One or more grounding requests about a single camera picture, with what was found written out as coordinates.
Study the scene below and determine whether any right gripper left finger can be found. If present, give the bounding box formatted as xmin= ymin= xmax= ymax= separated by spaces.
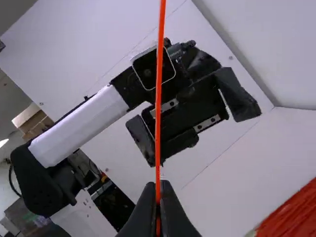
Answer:
xmin=118 ymin=182 xmax=157 ymax=237

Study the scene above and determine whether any row of orange cable ties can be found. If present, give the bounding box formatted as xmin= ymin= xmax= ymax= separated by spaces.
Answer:
xmin=255 ymin=176 xmax=316 ymax=237

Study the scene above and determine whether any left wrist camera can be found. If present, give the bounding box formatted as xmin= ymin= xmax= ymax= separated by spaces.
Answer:
xmin=131 ymin=46 xmax=177 ymax=91

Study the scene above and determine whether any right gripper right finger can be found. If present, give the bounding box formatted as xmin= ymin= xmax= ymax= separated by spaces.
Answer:
xmin=160 ymin=180 xmax=203 ymax=237

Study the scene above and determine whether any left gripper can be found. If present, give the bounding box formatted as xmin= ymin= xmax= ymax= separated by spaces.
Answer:
xmin=125 ymin=46 xmax=263 ymax=168

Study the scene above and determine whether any orange cable tie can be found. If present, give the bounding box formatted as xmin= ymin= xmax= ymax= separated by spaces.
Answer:
xmin=153 ymin=0 xmax=168 ymax=237

